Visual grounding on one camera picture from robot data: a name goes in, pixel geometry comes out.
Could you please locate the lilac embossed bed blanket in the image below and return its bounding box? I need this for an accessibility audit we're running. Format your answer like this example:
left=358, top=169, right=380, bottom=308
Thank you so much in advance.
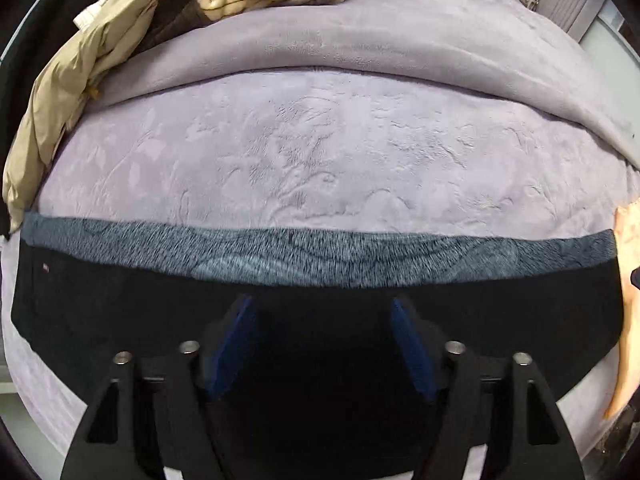
left=0, top=66, right=640, bottom=480

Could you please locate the grey folded blanket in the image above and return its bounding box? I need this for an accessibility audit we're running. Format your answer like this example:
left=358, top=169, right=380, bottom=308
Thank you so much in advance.
left=96, top=0, right=639, bottom=164

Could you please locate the beige jacket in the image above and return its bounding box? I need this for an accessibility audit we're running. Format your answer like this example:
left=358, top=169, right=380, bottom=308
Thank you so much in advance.
left=1, top=0, right=157, bottom=233

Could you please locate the black garment on bed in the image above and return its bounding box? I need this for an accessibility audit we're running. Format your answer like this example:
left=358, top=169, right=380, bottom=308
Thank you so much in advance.
left=1, top=0, right=96, bottom=160

